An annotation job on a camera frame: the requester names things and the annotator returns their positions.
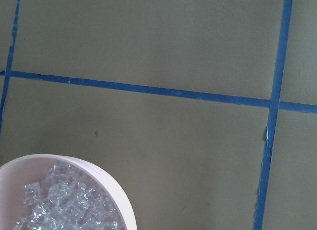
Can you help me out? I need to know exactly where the pile of clear ice cubes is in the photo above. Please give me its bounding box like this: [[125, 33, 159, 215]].
[[14, 161, 126, 230]]

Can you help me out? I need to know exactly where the pink bowl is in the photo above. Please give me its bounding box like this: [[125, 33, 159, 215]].
[[0, 154, 137, 230]]

